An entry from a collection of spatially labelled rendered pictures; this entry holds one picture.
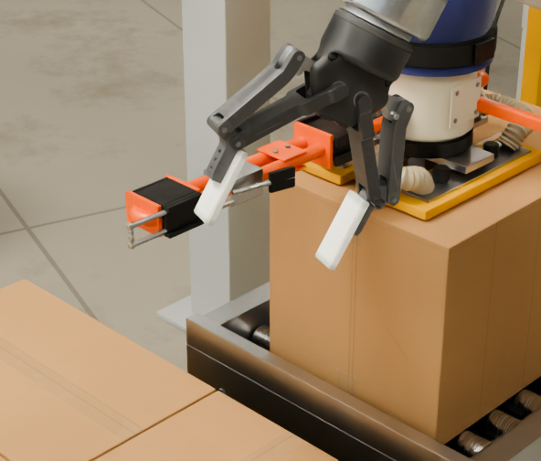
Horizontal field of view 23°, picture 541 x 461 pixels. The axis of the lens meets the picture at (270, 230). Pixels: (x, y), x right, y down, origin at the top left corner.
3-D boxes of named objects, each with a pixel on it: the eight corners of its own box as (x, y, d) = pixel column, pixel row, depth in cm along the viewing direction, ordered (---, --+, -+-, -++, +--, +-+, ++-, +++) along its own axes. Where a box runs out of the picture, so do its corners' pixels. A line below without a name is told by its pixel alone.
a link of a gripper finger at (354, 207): (348, 188, 121) (355, 191, 122) (313, 255, 123) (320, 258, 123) (364, 200, 119) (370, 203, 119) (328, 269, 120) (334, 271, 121)
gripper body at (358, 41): (392, 30, 119) (345, 122, 121) (320, -7, 115) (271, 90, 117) (436, 53, 113) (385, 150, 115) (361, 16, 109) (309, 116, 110)
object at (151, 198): (169, 203, 201) (168, 173, 199) (202, 219, 197) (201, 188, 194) (126, 221, 196) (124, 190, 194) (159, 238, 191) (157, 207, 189)
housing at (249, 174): (235, 181, 209) (234, 155, 207) (265, 195, 205) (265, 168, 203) (201, 195, 205) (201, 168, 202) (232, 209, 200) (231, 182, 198)
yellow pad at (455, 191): (500, 144, 246) (502, 120, 244) (545, 160, 240) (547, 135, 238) (379, 202, 225) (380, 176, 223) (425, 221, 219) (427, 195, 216)
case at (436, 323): (459, 255, 293) (472, 84, 274) (619, 321, 268) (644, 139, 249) (269, 363, 255) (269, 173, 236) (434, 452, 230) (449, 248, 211)
